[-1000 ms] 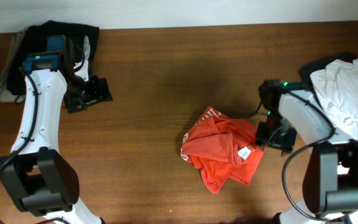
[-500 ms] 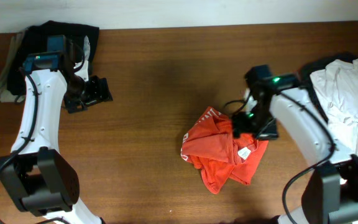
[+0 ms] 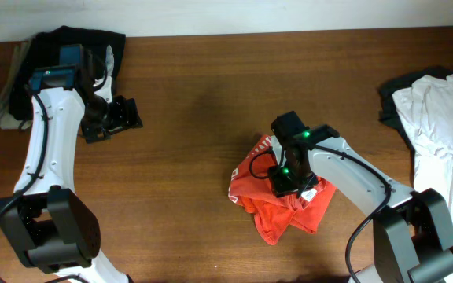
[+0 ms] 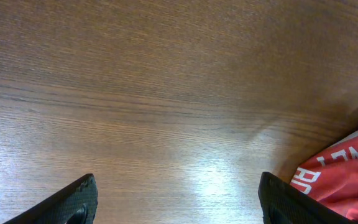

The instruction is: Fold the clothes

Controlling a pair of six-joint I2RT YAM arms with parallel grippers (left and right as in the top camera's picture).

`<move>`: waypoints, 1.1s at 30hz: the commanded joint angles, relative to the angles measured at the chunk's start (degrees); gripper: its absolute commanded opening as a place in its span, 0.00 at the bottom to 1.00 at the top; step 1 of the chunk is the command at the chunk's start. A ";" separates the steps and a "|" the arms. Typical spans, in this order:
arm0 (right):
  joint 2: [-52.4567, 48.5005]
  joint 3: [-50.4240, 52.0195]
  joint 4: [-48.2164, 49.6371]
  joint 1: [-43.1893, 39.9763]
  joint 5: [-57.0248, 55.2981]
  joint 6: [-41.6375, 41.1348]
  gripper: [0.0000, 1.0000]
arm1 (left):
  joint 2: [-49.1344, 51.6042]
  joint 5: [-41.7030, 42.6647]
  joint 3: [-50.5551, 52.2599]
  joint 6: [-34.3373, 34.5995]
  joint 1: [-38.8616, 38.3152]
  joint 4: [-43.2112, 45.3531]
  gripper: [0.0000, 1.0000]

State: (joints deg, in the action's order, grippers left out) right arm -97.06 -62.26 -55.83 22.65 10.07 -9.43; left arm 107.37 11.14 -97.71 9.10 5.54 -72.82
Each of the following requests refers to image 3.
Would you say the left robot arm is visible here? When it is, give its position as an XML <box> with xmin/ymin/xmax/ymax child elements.
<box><xmin>0</xmin><ymin>44</ymin><xmax>142</xmax><ymax>282</ymax></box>

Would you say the red printed t-shirt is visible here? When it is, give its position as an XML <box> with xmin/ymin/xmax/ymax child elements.
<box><xmin>228</xmin><ymin>134</ymin><xmax>337</xmax><ymax>245</ymax></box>

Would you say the right black cable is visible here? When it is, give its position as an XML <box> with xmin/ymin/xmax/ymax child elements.
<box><xmin>248</xmin><ymin>141</ymin><xmax>393</xmax><ymax>283</ymax></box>

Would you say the white garment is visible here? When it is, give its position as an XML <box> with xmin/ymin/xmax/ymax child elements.
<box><xmin>392</xmin><ymin>67</ymin><xmax>453</xmax><ymax>244</ymax></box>

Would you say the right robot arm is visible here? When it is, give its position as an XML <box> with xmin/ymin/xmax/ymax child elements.
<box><xmin>268</xmin><ymin>112</ymin><xmax>453</xmax><ymax>283</ymax></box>

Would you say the folded black garment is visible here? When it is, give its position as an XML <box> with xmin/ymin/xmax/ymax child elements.
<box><xmin>9</xmin><ymin>26</ymin><xmax>126</xmax><ymax>120</ymax></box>

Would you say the folded beige garment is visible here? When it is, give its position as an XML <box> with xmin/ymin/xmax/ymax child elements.
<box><xmin>0</xmin><ymin>41</ymin><xmax>32</xmax><ymax>130</ymax></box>

